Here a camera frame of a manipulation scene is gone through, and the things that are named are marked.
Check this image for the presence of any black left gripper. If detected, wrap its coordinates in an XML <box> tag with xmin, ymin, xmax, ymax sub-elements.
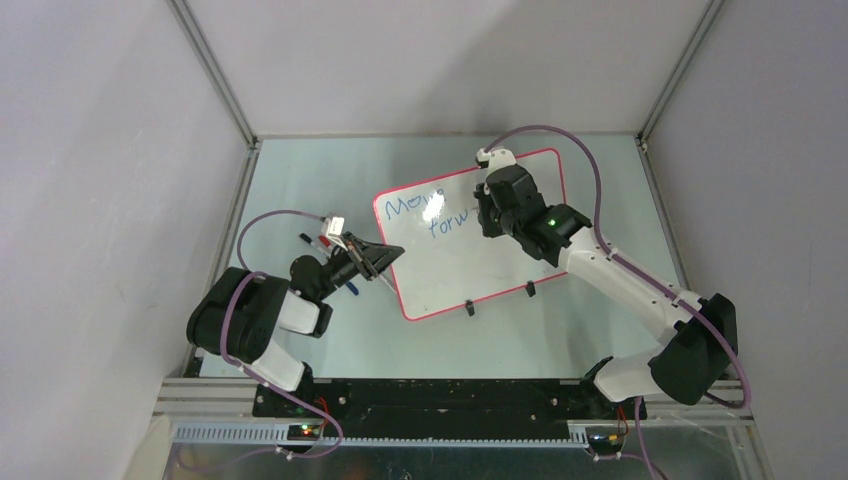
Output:
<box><xmin>315</xmin><ymin>231</ymin><xmax>402</xmax><ymax>300</ymax></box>

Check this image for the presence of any pink framed whiteboard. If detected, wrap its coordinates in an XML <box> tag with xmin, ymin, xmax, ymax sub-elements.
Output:
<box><xmin>372</xmin><ymin>168</ymin><xmax>564</xmax><ymax>321</ymax></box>

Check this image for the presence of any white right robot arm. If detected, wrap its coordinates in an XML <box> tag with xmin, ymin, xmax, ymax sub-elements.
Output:
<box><xmin>473</xmin><ymin>163</ymin><xmax>736</xmax><ymax>418</ymax></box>

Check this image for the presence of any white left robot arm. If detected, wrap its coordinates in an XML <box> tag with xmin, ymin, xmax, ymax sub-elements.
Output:
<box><xmin>186</xmin><ymin>232</ymin><xmax>405</xmax><ymax>417</ymax></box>

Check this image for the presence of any black cap marker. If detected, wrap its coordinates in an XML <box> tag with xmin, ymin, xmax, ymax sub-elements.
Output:
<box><xmin>298</xmin><ymin>233</ymin><xmax>330</xmax><ymax>258</ymax></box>

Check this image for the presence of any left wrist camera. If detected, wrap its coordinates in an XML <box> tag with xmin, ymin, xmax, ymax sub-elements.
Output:
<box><xmin>321</xmin><ymin>215</ymin><xmax>347</xmax><ymax>250</ymax></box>

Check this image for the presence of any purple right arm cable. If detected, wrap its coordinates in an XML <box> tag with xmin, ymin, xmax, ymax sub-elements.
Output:
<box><xmin>483</xmin><ymin>124</ymin><xmax>753</xmax><ymax>480</ymax></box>

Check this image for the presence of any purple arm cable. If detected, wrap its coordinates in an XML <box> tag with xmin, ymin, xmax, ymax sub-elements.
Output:
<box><xmin>483</xmin><ymin>124</ymin><xmax>753</xmax><ymax>480</ymax></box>
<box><xmin>175</xmin><ymin>209</ymin><xmax>347</xmax><ymax>475</ymax></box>

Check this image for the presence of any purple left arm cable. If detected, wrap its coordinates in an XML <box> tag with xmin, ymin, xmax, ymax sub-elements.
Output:
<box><xmin>175</xmin><ymin>209</ymin><xmax>347</xmax><ymax>475</ymax></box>

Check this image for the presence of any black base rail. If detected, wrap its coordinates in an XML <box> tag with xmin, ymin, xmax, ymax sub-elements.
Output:
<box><xmin>252</xmin><ymin>379</ymin><xmax>647</xmax><ymax>442</ymax></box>

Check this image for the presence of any aluminium frame profile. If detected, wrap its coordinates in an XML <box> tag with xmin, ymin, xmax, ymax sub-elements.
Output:
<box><xmin>153</xmin><ymin>378</ymin><xmax>753</xmax><ymax>447</ymax></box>

